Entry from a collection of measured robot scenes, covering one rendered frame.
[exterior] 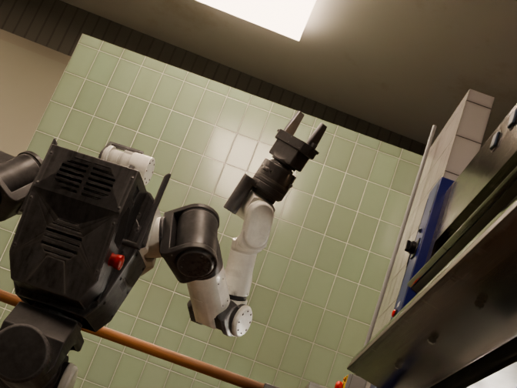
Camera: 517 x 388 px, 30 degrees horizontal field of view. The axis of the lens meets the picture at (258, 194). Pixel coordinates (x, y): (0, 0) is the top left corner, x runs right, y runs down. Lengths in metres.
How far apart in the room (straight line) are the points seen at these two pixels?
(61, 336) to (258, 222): 0.56
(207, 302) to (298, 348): 1.74
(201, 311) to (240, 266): 0.15
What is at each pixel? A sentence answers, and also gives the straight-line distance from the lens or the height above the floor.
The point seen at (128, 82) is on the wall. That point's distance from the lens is 4.25.
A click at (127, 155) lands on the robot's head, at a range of 2.21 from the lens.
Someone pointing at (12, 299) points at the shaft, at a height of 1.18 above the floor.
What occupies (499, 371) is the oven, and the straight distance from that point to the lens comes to 2.28.
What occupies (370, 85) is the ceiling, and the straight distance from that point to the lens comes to 5.49.
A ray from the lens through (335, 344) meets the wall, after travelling 3.93.
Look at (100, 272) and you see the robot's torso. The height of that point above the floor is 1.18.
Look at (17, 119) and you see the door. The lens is 5.62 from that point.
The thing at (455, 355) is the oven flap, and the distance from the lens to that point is 2.35.
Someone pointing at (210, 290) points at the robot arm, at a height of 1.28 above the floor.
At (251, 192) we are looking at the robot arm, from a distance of 2.27.
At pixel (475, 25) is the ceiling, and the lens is 4.75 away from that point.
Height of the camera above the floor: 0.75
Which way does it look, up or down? 20 degrees up
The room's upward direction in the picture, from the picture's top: 21 degrees clockwise
